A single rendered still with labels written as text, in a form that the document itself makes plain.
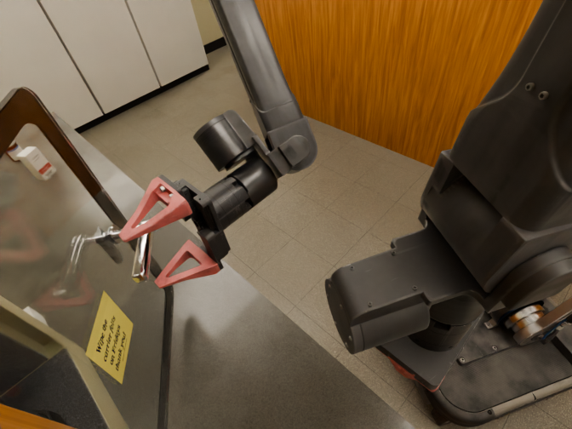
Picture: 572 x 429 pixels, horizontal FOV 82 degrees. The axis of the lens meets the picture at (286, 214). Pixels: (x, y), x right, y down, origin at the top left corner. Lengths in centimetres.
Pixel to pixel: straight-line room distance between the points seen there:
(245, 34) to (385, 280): 38
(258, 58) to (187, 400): 53
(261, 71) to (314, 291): 138
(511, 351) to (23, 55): 350
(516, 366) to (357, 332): 126
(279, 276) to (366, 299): 157
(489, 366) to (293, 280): 91
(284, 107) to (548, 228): 35
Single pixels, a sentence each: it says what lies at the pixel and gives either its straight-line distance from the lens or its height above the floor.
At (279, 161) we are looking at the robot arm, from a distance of 44.
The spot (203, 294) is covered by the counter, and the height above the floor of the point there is 94.
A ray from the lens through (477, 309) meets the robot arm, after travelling 28.
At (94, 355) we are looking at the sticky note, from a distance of 41.
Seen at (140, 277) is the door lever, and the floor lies 121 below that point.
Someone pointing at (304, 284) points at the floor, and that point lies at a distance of 175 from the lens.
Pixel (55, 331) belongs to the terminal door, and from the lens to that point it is 36.
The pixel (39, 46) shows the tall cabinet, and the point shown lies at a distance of 339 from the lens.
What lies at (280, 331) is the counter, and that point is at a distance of 62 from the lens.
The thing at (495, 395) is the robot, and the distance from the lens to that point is 141.
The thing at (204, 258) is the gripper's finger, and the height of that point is 115.
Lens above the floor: 151
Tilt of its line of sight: 47 degrees down
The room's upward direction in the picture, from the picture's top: 10 degrees counter-clockwise
